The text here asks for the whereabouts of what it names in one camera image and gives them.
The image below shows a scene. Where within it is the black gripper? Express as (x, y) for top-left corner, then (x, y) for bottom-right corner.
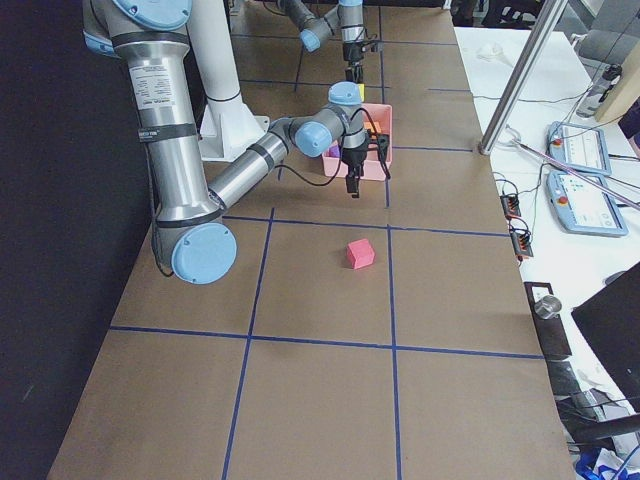
(342, 42), (365, 84)
(341, 147), (368, 199)

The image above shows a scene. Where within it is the orange foam block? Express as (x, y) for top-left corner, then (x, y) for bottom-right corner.
(364, 121), (383, 134)

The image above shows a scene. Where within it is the red foam block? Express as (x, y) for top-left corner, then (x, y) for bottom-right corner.
(346, 238), (376, 270)

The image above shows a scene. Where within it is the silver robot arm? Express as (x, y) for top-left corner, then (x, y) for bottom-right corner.
(82, 1), (369, 284)
(276, 0), (367, 85)

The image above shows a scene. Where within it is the pink plastic bin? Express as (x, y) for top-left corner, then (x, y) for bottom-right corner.
(322, 103), (393, 181)

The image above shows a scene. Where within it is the crumpled white paper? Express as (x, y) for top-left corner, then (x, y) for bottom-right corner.
(476, 42), (511, 66)

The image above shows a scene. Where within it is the orange black connector block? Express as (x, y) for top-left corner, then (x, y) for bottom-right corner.
(500, 193), (521, 219)

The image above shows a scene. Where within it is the reacher grabber stick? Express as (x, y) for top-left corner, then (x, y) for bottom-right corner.
(504, 124), (640, 210)

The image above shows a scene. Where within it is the near teach pendant tablet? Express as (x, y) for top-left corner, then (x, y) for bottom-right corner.
(546, 170), (628, 238)

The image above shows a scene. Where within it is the teach pendant tablet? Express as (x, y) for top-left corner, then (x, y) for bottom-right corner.
(546, 170), (628, 238)
(547, 121), (612, 176)

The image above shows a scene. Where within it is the small metal cup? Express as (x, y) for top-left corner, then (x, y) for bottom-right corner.
(534, 295), (562, 320)

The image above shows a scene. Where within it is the far teach pendant tablet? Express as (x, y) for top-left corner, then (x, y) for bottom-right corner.
(547, 121), (612, 176)

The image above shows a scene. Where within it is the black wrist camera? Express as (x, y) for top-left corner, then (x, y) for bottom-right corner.
(368, 132), (390, 163)
(362, 39), (383, 53)

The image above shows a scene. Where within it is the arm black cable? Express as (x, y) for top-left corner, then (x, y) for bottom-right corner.
(274, 107), (394, 189)

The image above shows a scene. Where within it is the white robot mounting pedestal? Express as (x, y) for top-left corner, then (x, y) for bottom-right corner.
(187, 0), (265, 162)

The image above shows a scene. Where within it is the aluminium frame post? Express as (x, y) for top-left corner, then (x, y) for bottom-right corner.
(478, 0), (568, 155)

